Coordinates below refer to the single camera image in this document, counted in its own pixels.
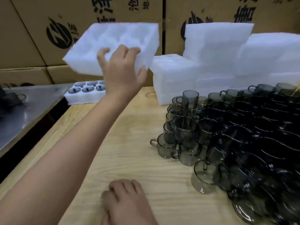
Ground stainless steel table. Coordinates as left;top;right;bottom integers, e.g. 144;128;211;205
0;83;75;157

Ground person's left forearm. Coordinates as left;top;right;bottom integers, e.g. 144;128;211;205
0;91;132;225

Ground pile of smoky glass mugs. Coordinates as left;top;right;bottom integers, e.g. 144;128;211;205
150;82;300;225

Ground dark mugs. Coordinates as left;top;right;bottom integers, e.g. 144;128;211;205
0;85;27;115

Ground stack of white foam trays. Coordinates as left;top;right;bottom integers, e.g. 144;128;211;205
150;22;300;106

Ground person's left hand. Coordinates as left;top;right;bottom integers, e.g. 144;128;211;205
97;44;148;101

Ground white grooved foam tray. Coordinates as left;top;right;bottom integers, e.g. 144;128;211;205
62;22;159;77
63;80;106;106

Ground person's right hand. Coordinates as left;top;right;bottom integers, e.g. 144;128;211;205
101;179;159;225

